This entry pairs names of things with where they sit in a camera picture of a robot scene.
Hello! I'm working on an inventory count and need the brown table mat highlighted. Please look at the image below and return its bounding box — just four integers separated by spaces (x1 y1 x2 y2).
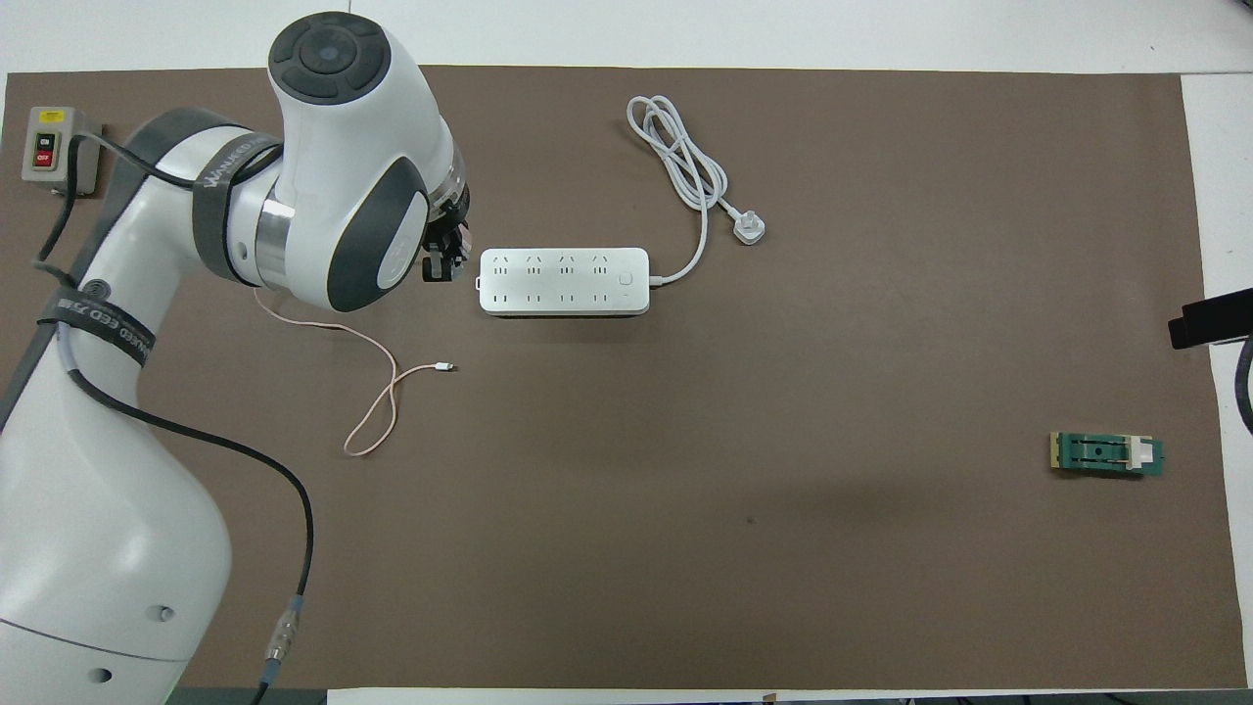
0 65 1246 689

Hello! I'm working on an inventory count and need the grey push-button switch box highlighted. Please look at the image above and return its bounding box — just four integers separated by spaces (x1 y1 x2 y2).
22 105 104 198

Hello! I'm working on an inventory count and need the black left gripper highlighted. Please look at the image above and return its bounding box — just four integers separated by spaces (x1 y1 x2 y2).
421 188 474 285

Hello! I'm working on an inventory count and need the green knife switch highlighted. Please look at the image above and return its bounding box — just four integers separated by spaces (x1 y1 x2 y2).
1049 431 1166 479

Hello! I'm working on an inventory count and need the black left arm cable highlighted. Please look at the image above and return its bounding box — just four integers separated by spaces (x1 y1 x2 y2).
34 127 316 705

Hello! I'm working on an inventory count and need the white power strip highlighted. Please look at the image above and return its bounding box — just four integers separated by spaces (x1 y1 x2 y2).
477 247 651 316

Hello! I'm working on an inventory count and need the white power cord with plug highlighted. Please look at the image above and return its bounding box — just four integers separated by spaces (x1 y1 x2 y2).
626 94 767 288

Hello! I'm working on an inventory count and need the pink charging cable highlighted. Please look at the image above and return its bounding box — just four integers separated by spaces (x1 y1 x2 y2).
253 286 457 459

